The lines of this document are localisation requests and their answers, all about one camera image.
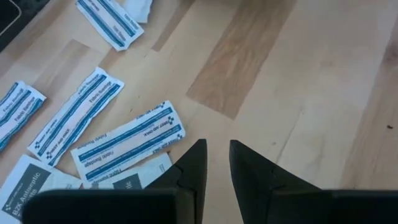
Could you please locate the white packet black print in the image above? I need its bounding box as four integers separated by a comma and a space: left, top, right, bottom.
81, 152, 174, 190
0, 154, 84, 224

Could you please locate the plain white packet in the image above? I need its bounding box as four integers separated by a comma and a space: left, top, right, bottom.
122, 0, 154, 24

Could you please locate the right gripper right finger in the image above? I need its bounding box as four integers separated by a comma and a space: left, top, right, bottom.
229, 139, 321, 224

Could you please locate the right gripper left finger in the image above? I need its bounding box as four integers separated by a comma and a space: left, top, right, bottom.
146, 139, 208, 224

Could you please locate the blue striped fabric bandage wrapper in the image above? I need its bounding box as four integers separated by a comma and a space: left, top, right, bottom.
27, 66, 126, 168
70, 100, 187, 184
0, 81, 47, 153
75, 0, 145, 52

